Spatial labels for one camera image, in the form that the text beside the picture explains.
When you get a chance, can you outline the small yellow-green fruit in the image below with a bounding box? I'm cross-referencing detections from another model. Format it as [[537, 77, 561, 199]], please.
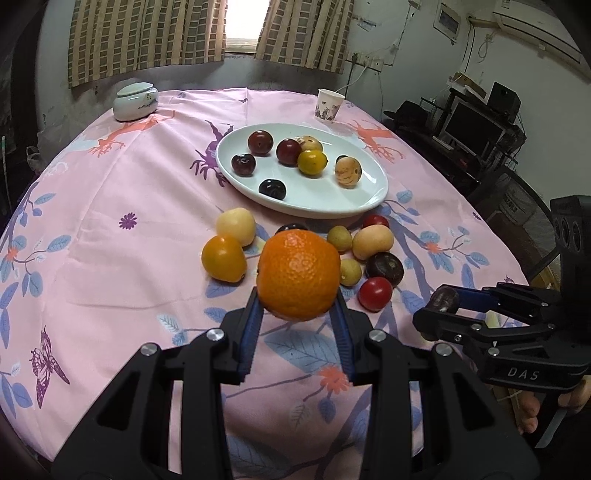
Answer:
[[339, 257, 362, 286], [327, 225, 353, 252]]

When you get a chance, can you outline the black mesh chair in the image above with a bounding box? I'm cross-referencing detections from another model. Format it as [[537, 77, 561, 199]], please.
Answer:
[[466, 166, 561, 287]]

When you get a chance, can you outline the brown checked curtain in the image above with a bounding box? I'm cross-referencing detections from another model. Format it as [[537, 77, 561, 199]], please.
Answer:
[[254, 0, 355, 75], [68, 0, 228, 89]]

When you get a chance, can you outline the pink floral tablecloth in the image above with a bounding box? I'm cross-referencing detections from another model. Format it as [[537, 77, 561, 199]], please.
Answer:
[[0, 88, 529, 480]]

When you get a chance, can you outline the yellow mango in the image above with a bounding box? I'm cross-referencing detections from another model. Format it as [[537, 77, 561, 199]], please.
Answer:
[[353, 224, 394, 260]]

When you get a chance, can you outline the printed paper cup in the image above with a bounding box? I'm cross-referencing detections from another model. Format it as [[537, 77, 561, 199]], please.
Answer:
[[315, 88, 346, 123]]

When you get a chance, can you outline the dark red plum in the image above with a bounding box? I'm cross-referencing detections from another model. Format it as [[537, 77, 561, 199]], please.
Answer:
[[247, 130, 273, 156], [231, 154, 257, 177], [276, 138, 303, 167]]

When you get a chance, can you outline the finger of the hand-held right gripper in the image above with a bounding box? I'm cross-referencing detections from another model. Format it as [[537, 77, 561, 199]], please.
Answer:
[[412, 308, 504, 358], [455, 282, 561, 324]]

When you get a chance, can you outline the wall electrical box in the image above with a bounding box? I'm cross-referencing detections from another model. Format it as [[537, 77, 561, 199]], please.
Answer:
[[436, 4, 462, 35]]

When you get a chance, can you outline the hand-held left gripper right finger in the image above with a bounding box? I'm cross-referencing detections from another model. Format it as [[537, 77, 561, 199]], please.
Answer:
[[330, 293, 541, 480]]

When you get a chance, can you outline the black hat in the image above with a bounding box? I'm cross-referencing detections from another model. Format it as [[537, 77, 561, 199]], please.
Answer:
[[383, 102, 430, 127]]

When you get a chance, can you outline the dark purple passion fruit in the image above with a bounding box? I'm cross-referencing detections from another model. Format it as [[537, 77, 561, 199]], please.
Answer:
[[365, 252, 404, 288]]

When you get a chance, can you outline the yellow-orange persimmon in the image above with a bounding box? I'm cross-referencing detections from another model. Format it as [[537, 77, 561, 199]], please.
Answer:
[[201, 234, 247, 283]]

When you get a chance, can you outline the person's right hand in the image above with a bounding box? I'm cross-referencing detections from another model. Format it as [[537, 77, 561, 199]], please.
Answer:
[[517, 376, 591, 435]]

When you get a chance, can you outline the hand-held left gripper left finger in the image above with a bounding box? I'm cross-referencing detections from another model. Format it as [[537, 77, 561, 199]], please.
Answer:
[[53, 286, 264, 480]]

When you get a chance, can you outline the dark computer desk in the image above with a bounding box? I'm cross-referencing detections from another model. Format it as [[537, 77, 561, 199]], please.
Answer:
[[383, 92, 527, 195]]

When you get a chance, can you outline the window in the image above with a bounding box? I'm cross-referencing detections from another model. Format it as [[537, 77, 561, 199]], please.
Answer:
[[224, 0, 271, 56]]

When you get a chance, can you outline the white air conditioner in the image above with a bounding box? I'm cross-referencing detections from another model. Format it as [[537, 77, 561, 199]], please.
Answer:
[[492, 0, 583, 63]]

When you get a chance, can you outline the orange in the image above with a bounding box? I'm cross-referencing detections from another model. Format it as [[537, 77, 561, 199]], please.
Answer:
[[256, 229, 341, 321]]

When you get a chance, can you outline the yellow plum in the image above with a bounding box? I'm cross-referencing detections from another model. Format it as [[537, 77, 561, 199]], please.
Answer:
[[297, 150, 328, 177]]

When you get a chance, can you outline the black speaker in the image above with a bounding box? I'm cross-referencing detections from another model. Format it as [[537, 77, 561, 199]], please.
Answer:
[[487, 82, 522, 124]]

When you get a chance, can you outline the white lidded ceramic jar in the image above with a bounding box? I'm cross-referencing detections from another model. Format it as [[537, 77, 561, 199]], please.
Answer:
[[113, 82, 159, 123]]

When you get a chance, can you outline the plastic bag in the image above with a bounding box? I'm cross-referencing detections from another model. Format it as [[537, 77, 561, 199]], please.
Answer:
[[25, 145, 47, 174]]

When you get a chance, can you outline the computer monitor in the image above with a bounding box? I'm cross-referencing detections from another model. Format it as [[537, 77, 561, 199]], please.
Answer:
[[438, 100, 508, 151]]

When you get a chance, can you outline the dark brown avocado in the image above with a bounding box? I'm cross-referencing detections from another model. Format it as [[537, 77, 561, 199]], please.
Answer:
[[429, 286, 461, 315]]

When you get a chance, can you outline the white oval plate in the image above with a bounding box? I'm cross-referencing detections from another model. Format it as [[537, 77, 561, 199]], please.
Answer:
[[215, 123, 389, 220]]

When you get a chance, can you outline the wall socket strip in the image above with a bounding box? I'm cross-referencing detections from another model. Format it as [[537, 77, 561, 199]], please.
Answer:
[[348, 53, 386, 72]]

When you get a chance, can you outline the white cable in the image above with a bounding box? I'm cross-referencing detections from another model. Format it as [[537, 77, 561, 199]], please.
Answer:
[[335, 65, 370, 95]]

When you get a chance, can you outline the pale yellow spotted fruit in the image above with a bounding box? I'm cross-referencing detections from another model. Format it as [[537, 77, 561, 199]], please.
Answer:
[[216, 208, 256, 247]]

